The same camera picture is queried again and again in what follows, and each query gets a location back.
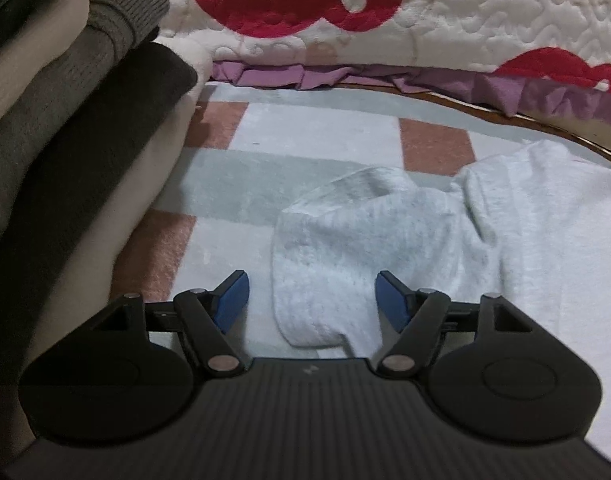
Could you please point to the light grey t-shirt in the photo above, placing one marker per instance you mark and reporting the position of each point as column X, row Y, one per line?
column 360, row 240

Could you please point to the white quilt with red bears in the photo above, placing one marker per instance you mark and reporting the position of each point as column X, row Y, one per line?
column 485, row 10

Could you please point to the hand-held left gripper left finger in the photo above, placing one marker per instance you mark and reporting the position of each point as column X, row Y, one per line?
column 233, row 300

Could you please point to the checkered cartoon rug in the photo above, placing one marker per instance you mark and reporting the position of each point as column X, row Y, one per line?
column 295, row 135

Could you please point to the stack of folded clothes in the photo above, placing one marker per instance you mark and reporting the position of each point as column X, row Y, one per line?
column 60, row 110

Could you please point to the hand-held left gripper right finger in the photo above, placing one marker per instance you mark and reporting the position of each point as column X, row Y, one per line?
column 390, row 300

